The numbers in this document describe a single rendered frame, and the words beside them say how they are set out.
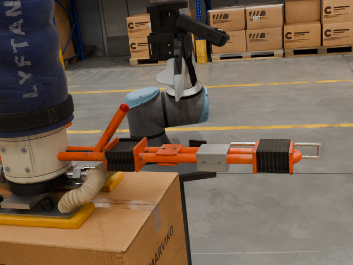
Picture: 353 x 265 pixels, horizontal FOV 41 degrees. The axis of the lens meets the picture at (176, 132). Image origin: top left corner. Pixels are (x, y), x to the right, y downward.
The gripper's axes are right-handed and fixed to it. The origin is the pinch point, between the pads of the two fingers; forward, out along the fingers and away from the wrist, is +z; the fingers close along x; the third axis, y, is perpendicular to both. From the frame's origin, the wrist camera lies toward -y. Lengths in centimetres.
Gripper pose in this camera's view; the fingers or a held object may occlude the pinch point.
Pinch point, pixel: (189, 93)
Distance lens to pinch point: 106.7
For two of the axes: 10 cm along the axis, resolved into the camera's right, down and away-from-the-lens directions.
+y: -9.6, 0.1, 2.8
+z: 1.0, 9.5, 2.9
